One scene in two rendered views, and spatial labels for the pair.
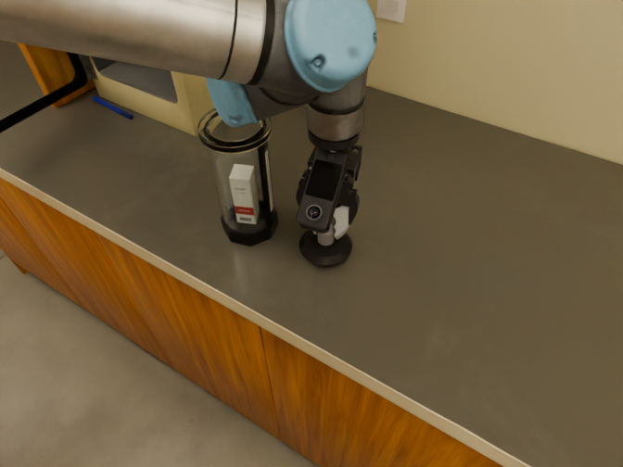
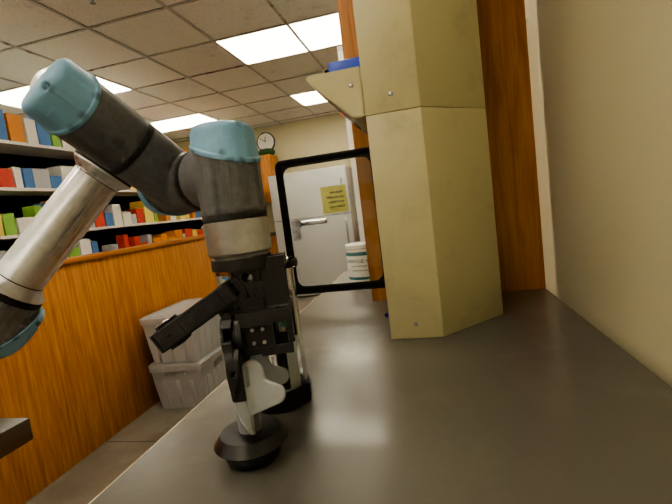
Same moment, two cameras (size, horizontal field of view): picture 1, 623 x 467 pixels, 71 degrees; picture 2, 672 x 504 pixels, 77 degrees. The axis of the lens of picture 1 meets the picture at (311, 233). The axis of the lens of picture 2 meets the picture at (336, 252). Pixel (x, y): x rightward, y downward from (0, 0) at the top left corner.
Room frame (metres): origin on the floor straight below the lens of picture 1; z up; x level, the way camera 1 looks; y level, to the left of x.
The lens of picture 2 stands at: (0.45, -0.54, 1.23)
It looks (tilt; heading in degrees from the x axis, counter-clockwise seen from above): 6 degrees down; 72
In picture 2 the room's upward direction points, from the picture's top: 7 degrees counter-clockwise
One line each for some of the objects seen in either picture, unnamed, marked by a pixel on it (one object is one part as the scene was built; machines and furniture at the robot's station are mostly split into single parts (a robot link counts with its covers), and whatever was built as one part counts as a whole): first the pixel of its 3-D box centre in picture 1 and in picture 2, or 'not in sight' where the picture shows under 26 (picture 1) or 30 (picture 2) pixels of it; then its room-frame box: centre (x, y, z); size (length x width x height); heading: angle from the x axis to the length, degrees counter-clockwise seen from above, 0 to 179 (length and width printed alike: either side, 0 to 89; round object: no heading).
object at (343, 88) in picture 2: not in sight; (349, 111); (0.84, 0.43, 1.46); 0.32 x 0.12 x 0.10; 59
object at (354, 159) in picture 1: (333, 157); (254, 304); (0.50, -0.03, 1.13); 0.09 x 0.08 x 0.12; 163
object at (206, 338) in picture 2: not in sight; (192, 327); (0.33, 2.69, 0.49); 0.60 x 0.42 x 0.33; 59
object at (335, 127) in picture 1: (332, 113); (239, 239); (0.50, -0.03, 1.21); 0.08 x 0.08 x 0.05
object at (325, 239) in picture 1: (325, 240); (250, 430); (0.48, -0.02, 0.97); 0.09 x 0.09 x 0.07
